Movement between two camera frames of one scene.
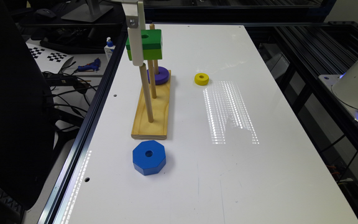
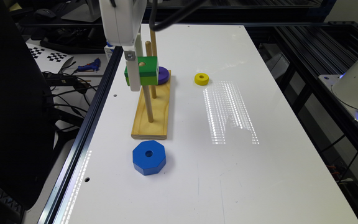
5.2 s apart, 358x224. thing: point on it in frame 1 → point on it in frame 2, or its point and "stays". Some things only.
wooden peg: x=143 y=72 stays
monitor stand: x=90 y=12 stays
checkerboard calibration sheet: x=50 y=61 stays
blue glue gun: x=94 y=66 stays
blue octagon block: x=148 y=157 stays
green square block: x=151 y=43 → x=148 y=70
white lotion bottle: x=109 y=48 stays
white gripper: x=135 y=14 → x=122 y=24
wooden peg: x=151 y=27 → x=153 y=42
